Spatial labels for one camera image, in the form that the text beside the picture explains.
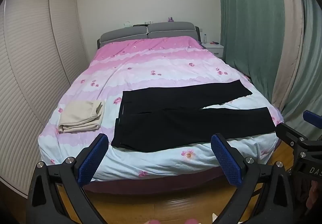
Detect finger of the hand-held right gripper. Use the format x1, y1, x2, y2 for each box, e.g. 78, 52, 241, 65
302, 110, 322, 130
275, 123, 307, 148

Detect beige curtain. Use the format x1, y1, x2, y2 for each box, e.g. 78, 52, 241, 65
270, 0, 307, 116

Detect folded beige cloth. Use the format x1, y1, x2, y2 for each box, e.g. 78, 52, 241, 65
59, 100, 104, 134

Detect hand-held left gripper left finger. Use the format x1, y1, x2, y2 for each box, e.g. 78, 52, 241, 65
26, 133, 110, 224

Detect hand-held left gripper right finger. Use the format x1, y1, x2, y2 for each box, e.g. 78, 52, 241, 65
211, 133, 295, 224

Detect black pants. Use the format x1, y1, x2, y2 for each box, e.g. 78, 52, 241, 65
111, 80, 277, 153

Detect pink floral quilt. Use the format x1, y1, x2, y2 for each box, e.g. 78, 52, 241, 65
38, 36, 285, 183

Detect white louvered wardrobe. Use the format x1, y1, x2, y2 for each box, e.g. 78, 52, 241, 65
0, 0, 88, 199

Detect white nightstand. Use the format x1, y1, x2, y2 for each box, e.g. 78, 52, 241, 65
202, 42, 225, 58

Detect grey padded bed headboard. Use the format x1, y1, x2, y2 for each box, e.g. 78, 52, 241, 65
97, 21, 202, 50

